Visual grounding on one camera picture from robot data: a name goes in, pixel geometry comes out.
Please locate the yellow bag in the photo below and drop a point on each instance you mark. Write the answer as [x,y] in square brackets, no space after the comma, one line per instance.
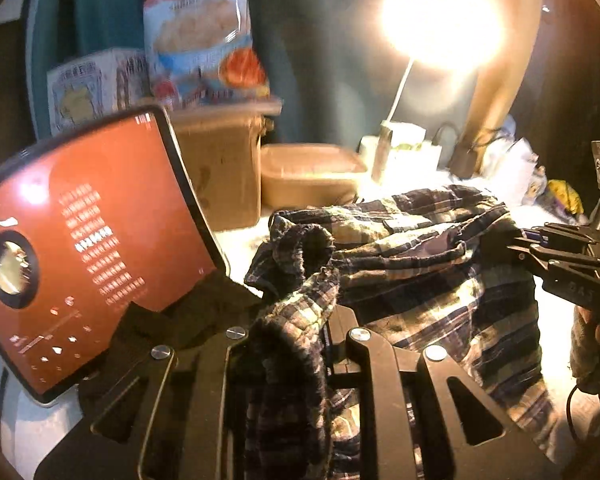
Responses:
[567,200]

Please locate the tablet with red screen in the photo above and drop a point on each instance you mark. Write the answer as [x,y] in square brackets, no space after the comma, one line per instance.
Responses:
[105,220]

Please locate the plaid flannel shirt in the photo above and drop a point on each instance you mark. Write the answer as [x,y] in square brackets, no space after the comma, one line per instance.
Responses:
[430,270]

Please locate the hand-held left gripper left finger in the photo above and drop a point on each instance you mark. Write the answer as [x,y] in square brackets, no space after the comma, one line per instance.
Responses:
[230,357]

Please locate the small illustrated box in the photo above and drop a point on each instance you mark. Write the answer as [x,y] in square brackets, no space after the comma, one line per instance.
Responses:
[87,90]

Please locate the black cloth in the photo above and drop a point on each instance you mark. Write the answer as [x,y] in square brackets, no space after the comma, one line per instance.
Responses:
[200,310]

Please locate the milk carton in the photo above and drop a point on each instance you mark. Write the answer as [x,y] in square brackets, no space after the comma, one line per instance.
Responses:
[383,155]

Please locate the cardboard box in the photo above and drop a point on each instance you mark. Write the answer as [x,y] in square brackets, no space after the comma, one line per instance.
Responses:
[220,170]

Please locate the snack bag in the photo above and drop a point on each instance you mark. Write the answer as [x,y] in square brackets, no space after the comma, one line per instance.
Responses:
[200,30]

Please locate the teal curtain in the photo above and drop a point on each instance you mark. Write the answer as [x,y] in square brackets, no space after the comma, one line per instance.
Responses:
[305,60]

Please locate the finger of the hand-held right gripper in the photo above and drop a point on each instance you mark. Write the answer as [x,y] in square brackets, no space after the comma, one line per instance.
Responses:
[555,234]
[550,259]

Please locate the white desk lamp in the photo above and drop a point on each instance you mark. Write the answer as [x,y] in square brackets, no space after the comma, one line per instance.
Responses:
[440,20]

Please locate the yellow curtain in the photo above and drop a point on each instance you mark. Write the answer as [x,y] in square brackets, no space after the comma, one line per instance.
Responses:
[505,100]

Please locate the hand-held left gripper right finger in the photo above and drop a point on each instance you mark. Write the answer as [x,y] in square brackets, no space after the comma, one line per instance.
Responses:
[375,362]

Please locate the brown plastic container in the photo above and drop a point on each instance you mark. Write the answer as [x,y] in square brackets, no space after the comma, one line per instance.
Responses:
[305,175]

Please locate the white plastic bag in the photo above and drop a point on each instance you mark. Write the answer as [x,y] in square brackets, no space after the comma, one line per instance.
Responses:
[510,160]

